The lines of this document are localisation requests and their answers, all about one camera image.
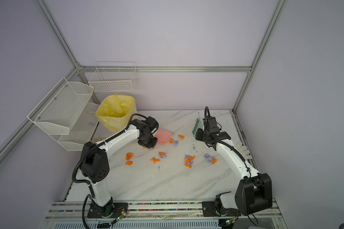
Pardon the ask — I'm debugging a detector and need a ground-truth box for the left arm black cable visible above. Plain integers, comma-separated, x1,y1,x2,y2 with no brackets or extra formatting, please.
71,113,150,229

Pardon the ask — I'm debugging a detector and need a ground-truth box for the white knit glove right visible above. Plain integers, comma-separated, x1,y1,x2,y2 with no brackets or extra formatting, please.
235,141,253,160

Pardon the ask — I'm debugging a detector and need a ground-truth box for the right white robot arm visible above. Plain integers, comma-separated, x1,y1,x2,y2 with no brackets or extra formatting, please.
196,115,273,216

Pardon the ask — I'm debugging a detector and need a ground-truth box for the cream fabric glove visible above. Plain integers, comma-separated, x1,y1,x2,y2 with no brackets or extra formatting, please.
91,137,104,144

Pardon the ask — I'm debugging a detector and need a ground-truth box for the orange purple scrap pile centre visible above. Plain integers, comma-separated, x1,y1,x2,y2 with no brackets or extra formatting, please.
184,155,195,168

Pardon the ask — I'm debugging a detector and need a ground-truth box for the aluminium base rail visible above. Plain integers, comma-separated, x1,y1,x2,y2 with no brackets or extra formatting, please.
41,199,287,229

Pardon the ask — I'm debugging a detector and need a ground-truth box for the orange paper scraps far left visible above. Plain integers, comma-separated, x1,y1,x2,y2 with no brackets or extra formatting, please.
125,153,134,166

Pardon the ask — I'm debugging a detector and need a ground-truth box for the white mesh upper shelf basket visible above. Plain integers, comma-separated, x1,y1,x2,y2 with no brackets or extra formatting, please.
27,78,94,135

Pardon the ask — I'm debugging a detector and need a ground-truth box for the purple orange scraps right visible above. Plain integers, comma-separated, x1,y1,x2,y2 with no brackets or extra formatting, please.
204,154,217,165

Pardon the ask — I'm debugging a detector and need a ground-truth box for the white mesh lower shelf basket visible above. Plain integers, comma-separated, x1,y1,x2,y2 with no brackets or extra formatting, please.
57,103,99,151

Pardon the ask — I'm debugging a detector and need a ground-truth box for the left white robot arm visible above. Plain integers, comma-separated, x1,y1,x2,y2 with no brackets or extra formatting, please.
72,114,159,218

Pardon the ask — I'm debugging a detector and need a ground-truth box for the white wire wall basket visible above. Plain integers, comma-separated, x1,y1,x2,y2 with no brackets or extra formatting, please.
88,62,139,93

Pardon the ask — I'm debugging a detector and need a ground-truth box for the white mesh shelf basket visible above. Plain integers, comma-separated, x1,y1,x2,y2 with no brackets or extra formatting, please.
27,78,94,135
57,103,99,151

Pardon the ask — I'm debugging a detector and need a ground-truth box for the orange purple scraps centre left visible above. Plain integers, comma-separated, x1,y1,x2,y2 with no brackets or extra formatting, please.
150,152,167,164

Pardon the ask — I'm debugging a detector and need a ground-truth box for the green hand brush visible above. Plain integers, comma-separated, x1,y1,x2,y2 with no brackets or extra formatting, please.
192,118,203,137

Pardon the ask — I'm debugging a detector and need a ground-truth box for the yellow plastic bin liner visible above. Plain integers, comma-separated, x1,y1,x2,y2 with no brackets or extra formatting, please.
96,94,137,133

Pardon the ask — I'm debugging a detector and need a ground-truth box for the pink dustpan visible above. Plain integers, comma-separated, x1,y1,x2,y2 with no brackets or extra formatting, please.
154,128,172,145

